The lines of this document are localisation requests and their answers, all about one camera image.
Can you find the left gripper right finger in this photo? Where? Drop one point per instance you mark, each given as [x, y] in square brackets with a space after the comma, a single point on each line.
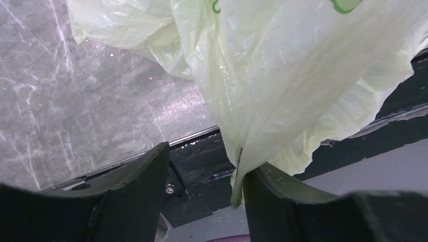
[279, 207]

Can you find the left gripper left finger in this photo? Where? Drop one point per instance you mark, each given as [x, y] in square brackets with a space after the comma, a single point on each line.
[120, 204]

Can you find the light green plastic bag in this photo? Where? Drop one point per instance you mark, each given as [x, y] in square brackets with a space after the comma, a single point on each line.
[279, 77]

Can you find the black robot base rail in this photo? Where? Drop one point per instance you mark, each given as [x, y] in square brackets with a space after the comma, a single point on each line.
[198, 173]

